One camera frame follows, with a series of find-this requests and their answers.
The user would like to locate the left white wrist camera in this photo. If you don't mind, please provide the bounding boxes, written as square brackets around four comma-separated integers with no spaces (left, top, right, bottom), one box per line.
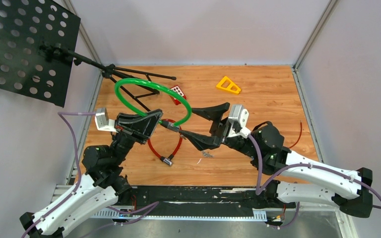
[95,108,116,132]

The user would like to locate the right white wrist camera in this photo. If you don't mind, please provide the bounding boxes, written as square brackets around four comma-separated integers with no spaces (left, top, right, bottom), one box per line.
[227,104,251,138]

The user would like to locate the green cable lock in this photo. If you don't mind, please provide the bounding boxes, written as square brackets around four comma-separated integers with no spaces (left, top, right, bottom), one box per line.
[114,78,192,132]

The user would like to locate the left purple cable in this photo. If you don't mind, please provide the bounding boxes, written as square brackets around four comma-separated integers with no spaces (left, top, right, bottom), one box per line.
[21,112,160,238]

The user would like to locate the yellow triangular toy piece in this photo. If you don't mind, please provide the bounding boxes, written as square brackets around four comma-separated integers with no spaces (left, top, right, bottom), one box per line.
[215,76,241,95]

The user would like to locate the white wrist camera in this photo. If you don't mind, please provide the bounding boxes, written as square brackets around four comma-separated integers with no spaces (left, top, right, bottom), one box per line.
[95,108,116,132]
[227,104,251,138]

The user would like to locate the black perforated music stand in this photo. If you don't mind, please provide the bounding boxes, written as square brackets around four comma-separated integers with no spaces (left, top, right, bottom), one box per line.
[0,0,160,109]

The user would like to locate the silver keys of red lock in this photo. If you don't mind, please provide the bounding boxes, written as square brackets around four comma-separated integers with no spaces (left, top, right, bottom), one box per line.
[201,151,215,158]

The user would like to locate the red window toy brick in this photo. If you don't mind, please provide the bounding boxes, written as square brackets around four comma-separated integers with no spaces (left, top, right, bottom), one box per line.
[170,85,187,106]

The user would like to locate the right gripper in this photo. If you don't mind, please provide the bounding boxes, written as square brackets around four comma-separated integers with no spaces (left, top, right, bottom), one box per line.
[179,103,258,158]

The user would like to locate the red cable lock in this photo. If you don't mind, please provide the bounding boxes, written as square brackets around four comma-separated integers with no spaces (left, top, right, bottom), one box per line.
[147,119,184,167]

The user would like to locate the thin red wire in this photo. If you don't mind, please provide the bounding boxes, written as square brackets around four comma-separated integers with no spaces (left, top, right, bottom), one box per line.
[287,121,304,150]

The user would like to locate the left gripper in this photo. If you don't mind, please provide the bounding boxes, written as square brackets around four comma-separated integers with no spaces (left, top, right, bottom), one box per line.
[112,109,164,165]

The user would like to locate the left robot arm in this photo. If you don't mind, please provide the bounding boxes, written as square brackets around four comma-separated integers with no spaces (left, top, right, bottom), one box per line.
[20,109,163,238]

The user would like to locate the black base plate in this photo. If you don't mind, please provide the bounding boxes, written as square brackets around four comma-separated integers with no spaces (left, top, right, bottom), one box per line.
[115,186,296,217]

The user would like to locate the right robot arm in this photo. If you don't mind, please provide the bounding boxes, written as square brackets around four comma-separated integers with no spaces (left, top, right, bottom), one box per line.
[181,103,373,218]

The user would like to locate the grey slotted cable duct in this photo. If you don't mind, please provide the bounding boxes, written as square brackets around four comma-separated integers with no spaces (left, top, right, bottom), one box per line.
[61,207,268,222]

